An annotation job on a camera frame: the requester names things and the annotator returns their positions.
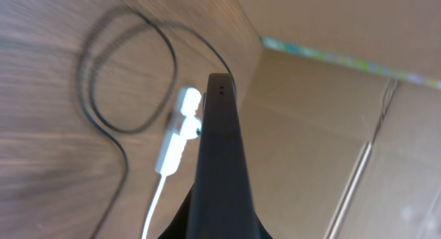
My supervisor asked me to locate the white power strip cord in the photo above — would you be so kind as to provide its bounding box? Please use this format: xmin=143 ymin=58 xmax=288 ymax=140
xmin=140 ymin=175 xmax=168 ymax=239

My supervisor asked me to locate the Galaxy smartphone blue screen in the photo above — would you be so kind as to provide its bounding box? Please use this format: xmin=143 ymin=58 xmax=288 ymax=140
xmin=187 ymin=74 xmax=259 ymax=238

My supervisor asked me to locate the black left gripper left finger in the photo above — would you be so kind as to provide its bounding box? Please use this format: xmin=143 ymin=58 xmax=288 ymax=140
xmin=158 ymin=186 xmax=193 ymax=239

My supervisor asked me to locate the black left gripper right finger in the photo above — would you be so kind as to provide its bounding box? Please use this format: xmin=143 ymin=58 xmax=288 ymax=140
xmin=255 ymin=214 xmax=273 ymax=239

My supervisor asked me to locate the white power strip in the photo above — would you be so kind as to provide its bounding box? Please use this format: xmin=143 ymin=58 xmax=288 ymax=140
xmin=155 ymin=87 xmax=202 ymax=176

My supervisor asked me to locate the white charger plug adapter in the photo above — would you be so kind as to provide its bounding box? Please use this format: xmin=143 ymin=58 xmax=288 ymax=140
xmin=180 ymin=116 xmax=202 ymax=140

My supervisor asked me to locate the black charger cable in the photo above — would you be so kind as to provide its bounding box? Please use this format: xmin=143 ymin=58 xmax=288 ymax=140
xmin=75 ymin=6 xmax=238 ymax=239

